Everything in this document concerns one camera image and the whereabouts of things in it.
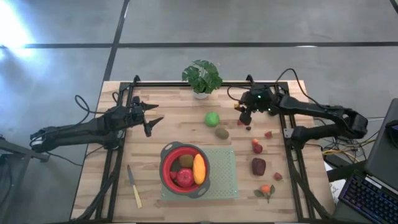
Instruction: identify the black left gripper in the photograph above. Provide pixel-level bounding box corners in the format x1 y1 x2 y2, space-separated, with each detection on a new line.
129 96 165 138

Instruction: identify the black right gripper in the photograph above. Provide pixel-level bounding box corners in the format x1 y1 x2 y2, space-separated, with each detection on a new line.
236 85 277 126

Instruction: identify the brown kiwi fruit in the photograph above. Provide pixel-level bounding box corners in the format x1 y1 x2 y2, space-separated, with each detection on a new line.
215 126 230 141
178 154 195 169

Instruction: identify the red grey collapsible colander bowl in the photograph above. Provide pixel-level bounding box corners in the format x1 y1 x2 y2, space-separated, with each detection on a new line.
159 141 211 199

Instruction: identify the big red apple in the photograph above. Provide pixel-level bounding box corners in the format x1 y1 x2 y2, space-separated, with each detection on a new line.
176 168 195 188

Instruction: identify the yellow-orange mango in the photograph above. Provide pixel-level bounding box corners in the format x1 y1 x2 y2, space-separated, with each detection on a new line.
192 153 207 185

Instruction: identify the green plant in white pot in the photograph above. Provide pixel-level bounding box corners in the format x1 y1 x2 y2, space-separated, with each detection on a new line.
182 59 223 100

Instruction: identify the dark red bell pepper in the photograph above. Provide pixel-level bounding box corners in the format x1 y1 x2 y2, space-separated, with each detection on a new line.
251 157 267 177

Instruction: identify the orange tangerine with leaves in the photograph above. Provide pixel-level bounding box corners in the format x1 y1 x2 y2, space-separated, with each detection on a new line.
253 184 276 204

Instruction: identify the black bar beside table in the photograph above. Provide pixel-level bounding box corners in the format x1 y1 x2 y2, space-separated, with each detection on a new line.
326 161 368 183

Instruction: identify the white paper sheet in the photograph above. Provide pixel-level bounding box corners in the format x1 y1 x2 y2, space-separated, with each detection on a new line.
325 161 343 203

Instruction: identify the black floor stand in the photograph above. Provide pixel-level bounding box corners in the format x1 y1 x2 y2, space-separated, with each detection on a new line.
0 136 51 215

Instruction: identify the laptop with backlit keyboard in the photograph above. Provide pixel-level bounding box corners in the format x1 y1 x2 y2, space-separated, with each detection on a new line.
332 98 398 224

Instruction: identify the black aluminium table frame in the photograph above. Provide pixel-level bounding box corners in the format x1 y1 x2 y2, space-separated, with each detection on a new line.
70 74 333 223

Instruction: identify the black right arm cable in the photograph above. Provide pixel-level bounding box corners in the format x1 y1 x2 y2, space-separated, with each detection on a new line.
275 67 327 108

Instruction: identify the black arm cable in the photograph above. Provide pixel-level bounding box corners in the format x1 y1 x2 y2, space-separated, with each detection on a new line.
275 67 327 108
74 95 108 114

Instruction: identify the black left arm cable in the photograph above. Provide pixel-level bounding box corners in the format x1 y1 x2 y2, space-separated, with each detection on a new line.
74 95 108 114

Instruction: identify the knife with wooden handle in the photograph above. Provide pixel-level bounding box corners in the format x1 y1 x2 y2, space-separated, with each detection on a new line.
126 164 143 210

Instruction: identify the yellow cable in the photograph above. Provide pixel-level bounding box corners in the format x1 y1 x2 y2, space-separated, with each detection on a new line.
322 148 346 156

